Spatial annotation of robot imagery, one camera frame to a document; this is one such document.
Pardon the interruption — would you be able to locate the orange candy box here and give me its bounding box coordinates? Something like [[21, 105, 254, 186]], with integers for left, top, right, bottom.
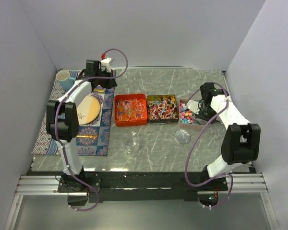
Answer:
[[114, 93, 148, 127]]

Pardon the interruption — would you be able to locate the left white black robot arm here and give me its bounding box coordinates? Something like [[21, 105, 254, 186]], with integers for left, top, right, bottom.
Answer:
[[46, 57, 117, 193]]

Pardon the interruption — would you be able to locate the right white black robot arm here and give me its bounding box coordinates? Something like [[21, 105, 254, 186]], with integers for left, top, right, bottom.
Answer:
[[195, 82, 261, 191]]

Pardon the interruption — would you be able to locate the pink tin of star candies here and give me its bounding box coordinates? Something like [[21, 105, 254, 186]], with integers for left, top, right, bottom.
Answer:
[[178, 98, 207, 129]]

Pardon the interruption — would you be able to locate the blue white mug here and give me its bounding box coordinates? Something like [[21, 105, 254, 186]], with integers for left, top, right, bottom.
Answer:
[[55, 70, 75, 91]]

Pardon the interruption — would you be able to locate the clear round jar lid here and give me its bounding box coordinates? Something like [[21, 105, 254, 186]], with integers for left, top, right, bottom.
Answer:
[[174, 129, 191, 144]]

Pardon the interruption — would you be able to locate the cream ceramic plate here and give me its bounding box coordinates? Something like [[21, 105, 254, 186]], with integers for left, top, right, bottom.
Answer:
[[77, 95, 100, 125]]

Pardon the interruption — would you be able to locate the dark tin of lollipops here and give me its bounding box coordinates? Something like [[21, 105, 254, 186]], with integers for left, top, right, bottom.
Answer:
[[146, 94, 179, 124]]

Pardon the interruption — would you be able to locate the gold fork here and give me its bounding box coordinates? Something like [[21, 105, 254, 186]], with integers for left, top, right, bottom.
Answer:
[[76, 135, 98, 139]]

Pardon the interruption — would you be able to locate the clear glass jar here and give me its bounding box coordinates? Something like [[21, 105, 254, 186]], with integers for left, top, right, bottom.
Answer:
[[123, 132, 140, 154]]

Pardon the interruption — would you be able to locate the patterned placemat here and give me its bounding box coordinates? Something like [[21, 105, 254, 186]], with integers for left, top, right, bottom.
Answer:
[[31, 89, 114, 156]]

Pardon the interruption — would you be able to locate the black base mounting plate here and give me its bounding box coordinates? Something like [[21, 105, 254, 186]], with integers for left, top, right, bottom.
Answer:
[[58, 172, 228, 206]]

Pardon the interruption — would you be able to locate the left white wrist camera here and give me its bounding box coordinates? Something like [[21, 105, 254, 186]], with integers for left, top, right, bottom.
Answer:
[[100, 57, 114, 73]]

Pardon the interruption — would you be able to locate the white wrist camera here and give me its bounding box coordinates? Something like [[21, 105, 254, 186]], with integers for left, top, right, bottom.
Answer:
[[100, 57, 114, 73], [183, 100, 202, 114]]

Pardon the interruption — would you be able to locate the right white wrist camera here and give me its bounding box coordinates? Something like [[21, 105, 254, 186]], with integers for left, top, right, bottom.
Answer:
[[183, 100, 202, 114]]

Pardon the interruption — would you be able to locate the aluminium rail frame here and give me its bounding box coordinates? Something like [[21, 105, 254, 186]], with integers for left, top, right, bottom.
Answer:
[[4, 173, 280, 230]]

